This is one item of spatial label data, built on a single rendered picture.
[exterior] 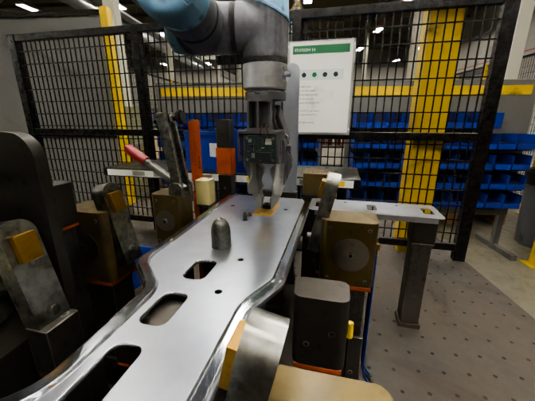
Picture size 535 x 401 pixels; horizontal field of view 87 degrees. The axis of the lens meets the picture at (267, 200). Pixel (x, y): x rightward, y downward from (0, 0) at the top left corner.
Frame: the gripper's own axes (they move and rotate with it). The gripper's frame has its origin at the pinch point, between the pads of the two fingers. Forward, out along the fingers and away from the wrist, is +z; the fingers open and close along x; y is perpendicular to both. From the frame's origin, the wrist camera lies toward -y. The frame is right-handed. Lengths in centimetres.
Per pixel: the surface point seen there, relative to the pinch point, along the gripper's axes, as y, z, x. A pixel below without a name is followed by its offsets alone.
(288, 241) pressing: 8.0, 4.7, 5.7
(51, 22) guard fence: -150, -85, -208
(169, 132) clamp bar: 1.5, -12.9, -19.6
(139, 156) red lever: 0.7, -7.8, -27.6
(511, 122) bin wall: -234, -13, 154
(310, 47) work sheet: -54, -39, 2
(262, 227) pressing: 3.2, 4.6, -0.2
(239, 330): 40.3, -4.5, 8.0
